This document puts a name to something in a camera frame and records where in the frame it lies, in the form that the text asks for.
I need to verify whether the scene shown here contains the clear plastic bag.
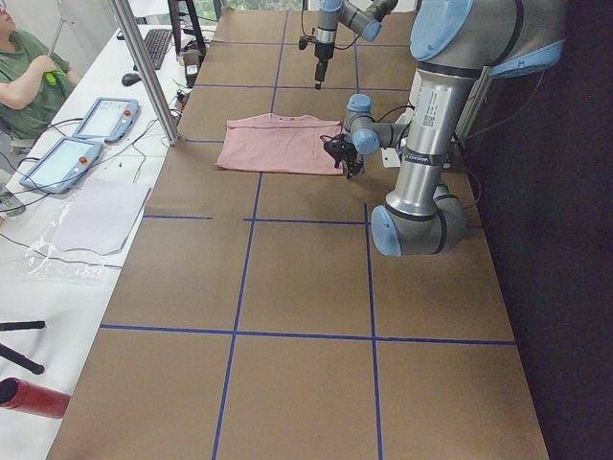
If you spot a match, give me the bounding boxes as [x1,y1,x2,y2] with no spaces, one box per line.
[19,201,107,285]

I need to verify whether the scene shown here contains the lower teach pendant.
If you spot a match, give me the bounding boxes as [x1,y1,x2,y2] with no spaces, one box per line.
[19,137,102,195]

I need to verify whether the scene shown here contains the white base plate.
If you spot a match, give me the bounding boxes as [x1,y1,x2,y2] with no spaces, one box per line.
[380,143,454,172]

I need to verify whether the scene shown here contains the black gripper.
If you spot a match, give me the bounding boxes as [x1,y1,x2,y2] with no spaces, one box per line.
[320,133,364,179]
[299,28,335,90]

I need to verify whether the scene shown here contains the black computer mouse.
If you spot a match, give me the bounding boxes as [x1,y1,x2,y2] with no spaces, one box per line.
[121,73,141,87]

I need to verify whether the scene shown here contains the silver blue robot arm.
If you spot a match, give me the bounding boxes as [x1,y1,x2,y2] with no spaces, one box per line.
[298,0,397,90]
[324,0,567,257]

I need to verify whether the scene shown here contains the black curtain backdrop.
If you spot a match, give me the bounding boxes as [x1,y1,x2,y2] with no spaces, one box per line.
[466,1,612,459]

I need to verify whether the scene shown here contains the aluminium frame post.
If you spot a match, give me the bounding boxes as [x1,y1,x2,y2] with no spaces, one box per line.
[109,0,179,146]

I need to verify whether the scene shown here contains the black camera tripod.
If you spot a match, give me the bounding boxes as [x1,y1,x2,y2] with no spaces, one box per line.
[1,320,46,376]

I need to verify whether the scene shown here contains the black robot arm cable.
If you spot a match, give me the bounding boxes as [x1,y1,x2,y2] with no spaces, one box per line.
[299,0,358,52]

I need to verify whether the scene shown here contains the teach pendant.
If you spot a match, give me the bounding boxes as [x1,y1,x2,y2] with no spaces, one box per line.
[73,98,140,144]
[19,137,102,195]

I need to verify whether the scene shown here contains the red cylinder bottle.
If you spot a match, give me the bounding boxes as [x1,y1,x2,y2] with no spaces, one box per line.
[1,378,71,419]

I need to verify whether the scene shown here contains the upper teach pendant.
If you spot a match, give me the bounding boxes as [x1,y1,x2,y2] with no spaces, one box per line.
[73,98,140,144]

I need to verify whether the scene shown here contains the pink printed t-shirt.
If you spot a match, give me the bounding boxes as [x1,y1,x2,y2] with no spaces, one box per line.
[216,113,342,175]

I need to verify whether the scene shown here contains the white paper sheet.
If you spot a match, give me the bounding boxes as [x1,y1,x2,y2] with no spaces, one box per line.
[52,178,150,256]

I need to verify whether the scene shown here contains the person in green shirt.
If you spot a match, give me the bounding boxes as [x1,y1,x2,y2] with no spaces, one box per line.
[1,3,81,140]

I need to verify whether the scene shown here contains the black keyboard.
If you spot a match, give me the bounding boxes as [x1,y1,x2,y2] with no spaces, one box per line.
[144,29,172,70]

